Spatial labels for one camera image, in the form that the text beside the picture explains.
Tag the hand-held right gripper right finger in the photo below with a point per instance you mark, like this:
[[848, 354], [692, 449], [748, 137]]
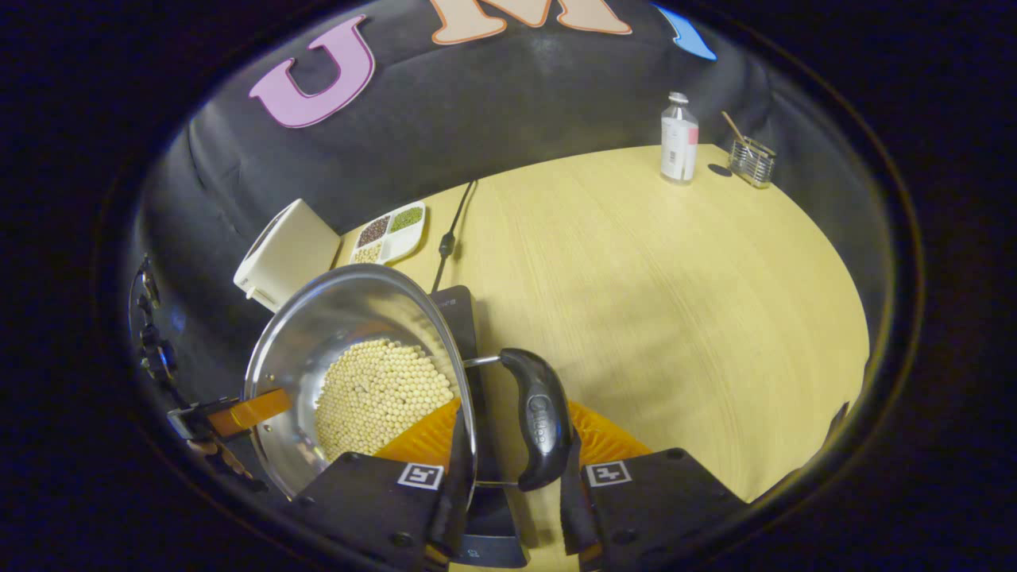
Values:
[[576, 508]]

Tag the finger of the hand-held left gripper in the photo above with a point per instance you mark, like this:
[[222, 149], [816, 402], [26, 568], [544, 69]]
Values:
[[250, 411]]

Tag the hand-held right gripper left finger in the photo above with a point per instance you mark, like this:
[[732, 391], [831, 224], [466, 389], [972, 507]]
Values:
[[449, 508]]

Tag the black induction cooktop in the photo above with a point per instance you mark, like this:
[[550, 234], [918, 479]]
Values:
[[493, 516]]

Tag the pile of yellow soybeans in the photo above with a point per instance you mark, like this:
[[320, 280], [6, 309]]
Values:
[[381, 397]]

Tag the white toaster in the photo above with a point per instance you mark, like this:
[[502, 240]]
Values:
[[290, 250]]

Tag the white divided dish of beans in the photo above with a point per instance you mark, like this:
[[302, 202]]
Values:
[[389, 234]]

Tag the small dark round disc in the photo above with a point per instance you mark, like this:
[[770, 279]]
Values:
[[719, 170]]

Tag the clear bottle pink white label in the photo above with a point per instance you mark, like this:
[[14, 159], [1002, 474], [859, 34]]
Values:
[[679, 147]]

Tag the wooden stick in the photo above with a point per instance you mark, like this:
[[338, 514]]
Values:
[[735, 127]]

